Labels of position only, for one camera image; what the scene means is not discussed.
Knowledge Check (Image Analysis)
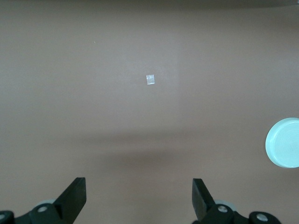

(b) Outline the pale green round plate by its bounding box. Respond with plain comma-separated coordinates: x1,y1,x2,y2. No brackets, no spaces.
265,117,299,168

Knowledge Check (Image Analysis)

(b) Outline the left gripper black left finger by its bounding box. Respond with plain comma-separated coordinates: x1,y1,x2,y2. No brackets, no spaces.
0,177,87,224

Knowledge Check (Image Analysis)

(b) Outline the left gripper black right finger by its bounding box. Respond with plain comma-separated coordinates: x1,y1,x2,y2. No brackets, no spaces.
192,178,281,224

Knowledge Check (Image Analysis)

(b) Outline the brown table cover sheet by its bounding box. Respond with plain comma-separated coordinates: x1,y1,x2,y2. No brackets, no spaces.
0,4,299,224

